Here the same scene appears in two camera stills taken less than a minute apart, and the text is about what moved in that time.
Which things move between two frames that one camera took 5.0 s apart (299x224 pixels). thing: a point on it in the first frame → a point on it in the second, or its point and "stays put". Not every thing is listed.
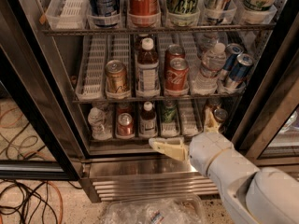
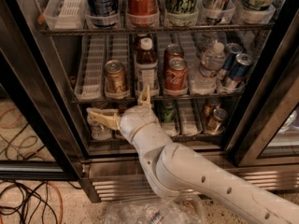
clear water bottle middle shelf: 206,81 stays put
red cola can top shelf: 144,6 stays put
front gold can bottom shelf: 220,116 stays put
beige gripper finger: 176,147 → 106,116
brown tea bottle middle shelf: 147,70 stays put
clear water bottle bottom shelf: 99,131 stays put
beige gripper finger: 210,121 → 144,99
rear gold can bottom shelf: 213,104 stays put
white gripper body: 207,150 → 137,120
